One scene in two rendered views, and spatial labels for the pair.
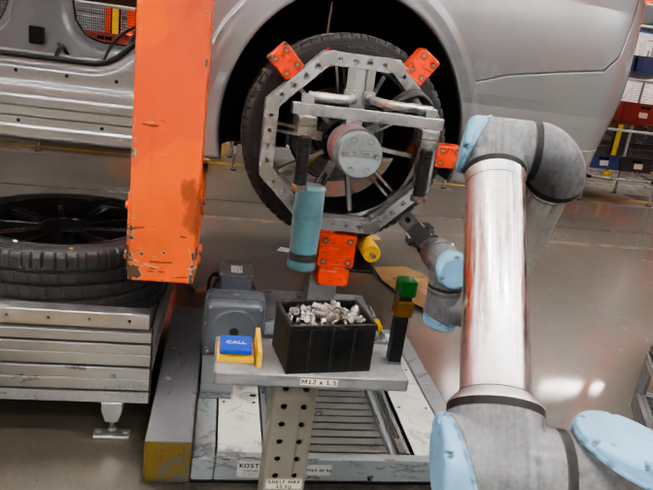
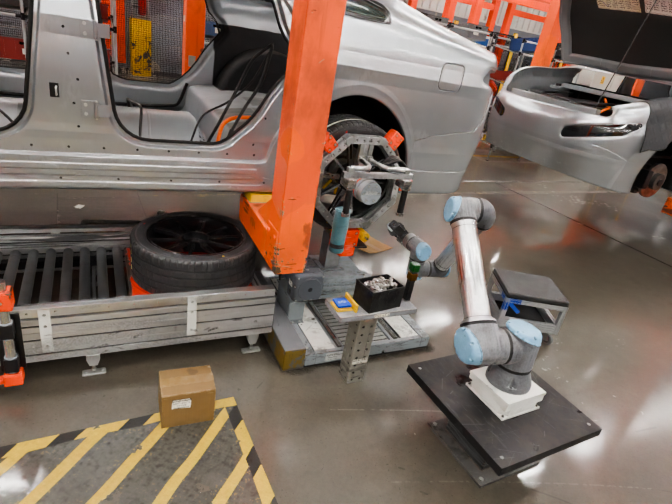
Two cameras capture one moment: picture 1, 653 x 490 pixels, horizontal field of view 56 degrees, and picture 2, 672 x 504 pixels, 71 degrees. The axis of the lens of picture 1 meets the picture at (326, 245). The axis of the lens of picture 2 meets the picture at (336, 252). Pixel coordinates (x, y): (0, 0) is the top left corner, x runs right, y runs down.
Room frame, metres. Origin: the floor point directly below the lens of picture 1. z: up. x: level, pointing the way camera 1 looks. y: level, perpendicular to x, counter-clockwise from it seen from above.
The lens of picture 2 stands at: (-0.56, 0.85, 1.63)
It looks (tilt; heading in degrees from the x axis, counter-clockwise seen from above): 25 degrees down; 341
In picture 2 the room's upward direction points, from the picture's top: 10 degrees clockwise
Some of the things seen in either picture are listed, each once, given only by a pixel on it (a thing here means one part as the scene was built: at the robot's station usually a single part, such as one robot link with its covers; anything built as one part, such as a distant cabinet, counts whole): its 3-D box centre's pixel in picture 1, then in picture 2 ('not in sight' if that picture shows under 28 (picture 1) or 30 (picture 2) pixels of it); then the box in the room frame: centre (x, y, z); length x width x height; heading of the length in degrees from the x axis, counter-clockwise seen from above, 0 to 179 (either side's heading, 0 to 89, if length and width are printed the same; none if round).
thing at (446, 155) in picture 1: (445, 156); not in sight; (1.98, -0.34, 0.85); 0.09 x 0.08 x 0.07; 101
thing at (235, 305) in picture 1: (231, 321); (295, 280); (1.81, 0.27, 0.26); 0.42 x 0.18 x 0.35; 11
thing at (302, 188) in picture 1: (302, 161); (347, 202); (1.65, 0.09, 0.83); 0.04 x 0.04 x 0.16
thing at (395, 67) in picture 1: (349, 145); (356, 182); (1.92, -0.03, 0.85); 0.54 x 0.07 x 0.54; 101
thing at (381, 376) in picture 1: (309, 363); (371, 306); (1.27, 0.00, 0.44); 0.43 x 0.17 x 0.03; 101
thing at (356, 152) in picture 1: (353, 149); (362, 187); (1.85, -0.04, 0.85); 0.21 x 0.14 x 0.14; 11
